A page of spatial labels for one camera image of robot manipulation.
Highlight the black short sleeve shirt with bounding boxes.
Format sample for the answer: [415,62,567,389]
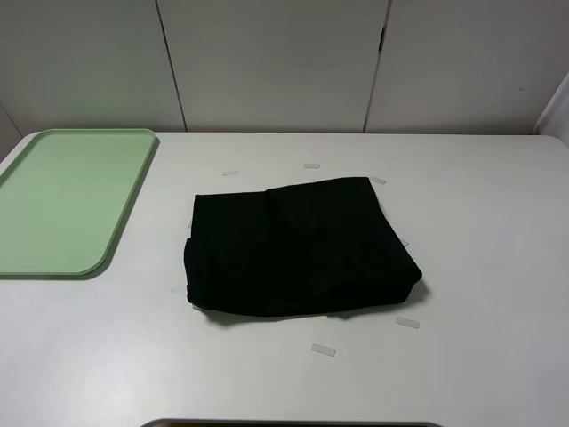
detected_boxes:
[184,177,422,318]

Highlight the light green plastic tray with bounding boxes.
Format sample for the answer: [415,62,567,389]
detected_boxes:
[1,129,158,278]

